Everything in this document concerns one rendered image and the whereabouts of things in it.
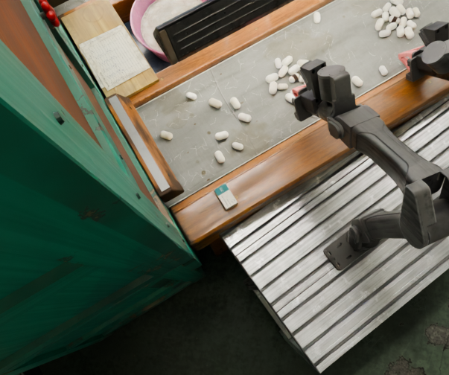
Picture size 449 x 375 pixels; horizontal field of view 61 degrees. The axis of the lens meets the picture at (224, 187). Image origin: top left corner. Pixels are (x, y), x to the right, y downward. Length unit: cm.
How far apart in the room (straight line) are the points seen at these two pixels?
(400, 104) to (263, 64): 39
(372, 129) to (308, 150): 28
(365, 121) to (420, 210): 22
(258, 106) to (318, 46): 26
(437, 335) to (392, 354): 21
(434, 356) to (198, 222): 127
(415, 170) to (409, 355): 126
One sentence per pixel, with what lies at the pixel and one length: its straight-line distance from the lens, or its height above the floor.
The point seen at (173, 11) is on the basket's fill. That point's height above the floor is 73.
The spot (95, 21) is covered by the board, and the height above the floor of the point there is 78.
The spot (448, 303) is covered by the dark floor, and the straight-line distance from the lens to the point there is 195.
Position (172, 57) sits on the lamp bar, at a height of 106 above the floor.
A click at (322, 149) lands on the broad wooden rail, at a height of 76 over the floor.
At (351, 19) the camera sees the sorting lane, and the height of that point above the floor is 74.
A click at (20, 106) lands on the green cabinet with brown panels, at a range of 18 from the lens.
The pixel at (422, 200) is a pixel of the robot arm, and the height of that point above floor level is 111.
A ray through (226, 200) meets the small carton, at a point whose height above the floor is 79.
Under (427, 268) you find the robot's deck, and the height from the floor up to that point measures 67.
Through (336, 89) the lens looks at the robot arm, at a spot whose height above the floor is 101.
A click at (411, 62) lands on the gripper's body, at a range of 115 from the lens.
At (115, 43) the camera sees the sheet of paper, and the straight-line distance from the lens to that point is 120.
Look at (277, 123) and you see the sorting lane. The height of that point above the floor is 74.
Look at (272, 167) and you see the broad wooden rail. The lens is 100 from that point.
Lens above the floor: 171
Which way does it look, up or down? 75 degrees down
